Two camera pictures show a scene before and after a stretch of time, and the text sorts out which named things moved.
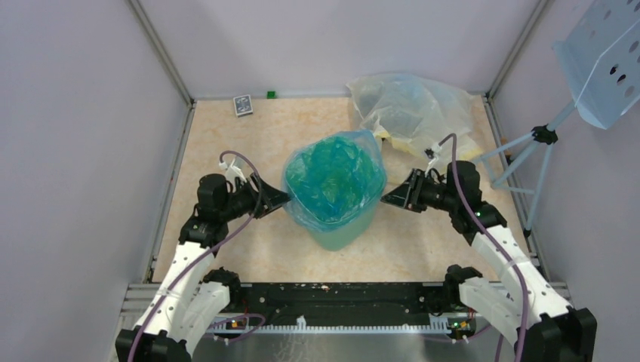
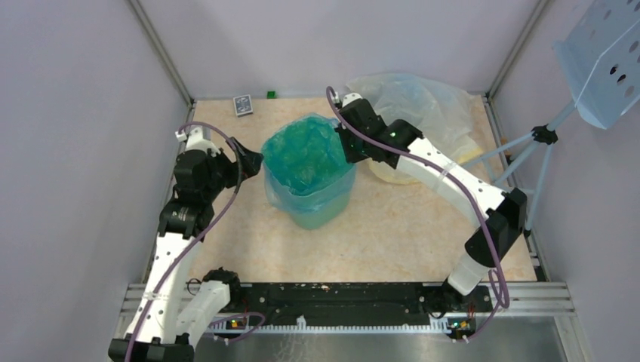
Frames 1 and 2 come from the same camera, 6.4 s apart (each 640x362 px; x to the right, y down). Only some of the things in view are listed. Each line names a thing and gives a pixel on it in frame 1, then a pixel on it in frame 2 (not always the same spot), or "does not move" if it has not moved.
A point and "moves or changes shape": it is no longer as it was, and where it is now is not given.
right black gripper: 408,194 -> 352,157
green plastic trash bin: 347,237 -> 307,170
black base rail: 338,303 does not move
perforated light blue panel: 600,56 does not move
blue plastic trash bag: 330,182 moves or changes shape
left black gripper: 273,199 -> 250,161
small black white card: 243,105 does not move
